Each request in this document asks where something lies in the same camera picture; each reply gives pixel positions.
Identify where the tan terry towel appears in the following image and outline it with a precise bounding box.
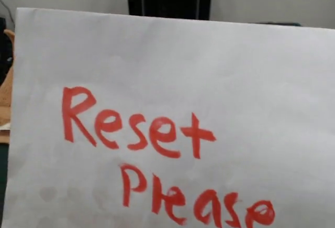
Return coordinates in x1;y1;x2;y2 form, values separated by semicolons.
0;28;16;144

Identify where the white paper sign red lettering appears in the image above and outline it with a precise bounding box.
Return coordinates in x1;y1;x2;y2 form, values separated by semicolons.
0;7;335;228

